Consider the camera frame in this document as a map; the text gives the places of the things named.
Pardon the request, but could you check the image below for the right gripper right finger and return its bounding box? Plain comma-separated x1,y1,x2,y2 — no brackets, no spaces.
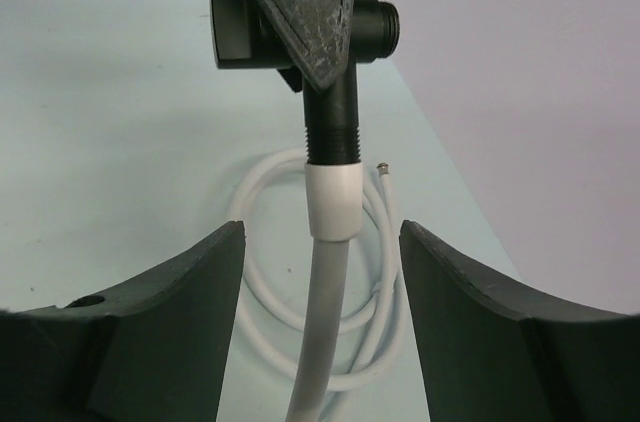
400,221,639,421

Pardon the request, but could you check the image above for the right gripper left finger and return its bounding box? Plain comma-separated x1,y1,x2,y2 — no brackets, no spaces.
1,222,245,421

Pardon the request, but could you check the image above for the black T-shaped pipe fitting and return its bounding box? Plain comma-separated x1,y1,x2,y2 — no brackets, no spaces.
210,0,400,166

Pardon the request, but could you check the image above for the white flexible hose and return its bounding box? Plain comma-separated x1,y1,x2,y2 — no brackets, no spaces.
229,151,404,422

